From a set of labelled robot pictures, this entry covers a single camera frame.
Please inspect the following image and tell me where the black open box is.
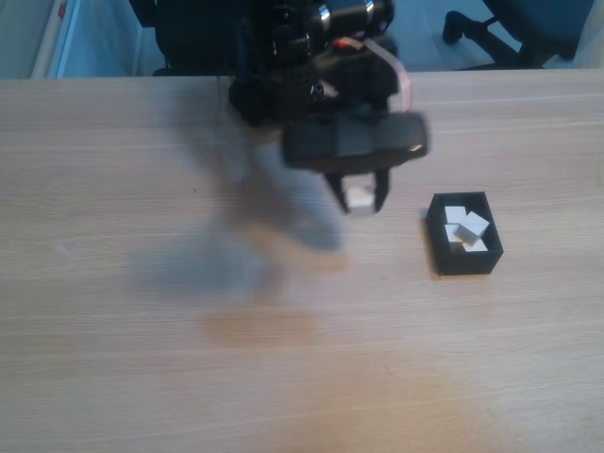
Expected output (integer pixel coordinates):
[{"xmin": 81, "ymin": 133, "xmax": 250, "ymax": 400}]
[{"xmin": 426, "ymin": 191, "xmax": 505, "ymax": 277}]

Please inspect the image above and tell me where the blue office chair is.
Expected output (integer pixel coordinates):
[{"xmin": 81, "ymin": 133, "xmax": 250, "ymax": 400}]
[{"xmin": 442, "ymin": 0, "xmax": 598, "ymax": 72}]

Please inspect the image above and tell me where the white board with red print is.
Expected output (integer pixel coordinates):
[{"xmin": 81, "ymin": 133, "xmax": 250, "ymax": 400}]
[{"xmin": 30, "ymin": 0, "xmax": 79, "ymax": 79}]

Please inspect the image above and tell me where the black oval camera box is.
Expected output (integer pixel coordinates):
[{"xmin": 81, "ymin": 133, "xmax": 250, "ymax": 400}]
[{"xmin": 335, "ymin": 111, "xmax": 431, "ymax": 174}]

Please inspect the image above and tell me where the white and red servo cable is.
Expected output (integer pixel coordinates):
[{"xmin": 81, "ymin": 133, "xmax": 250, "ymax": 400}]
[{"xmin": 333, "ymin": 37, "xmax": 415, "ymax": 115}]

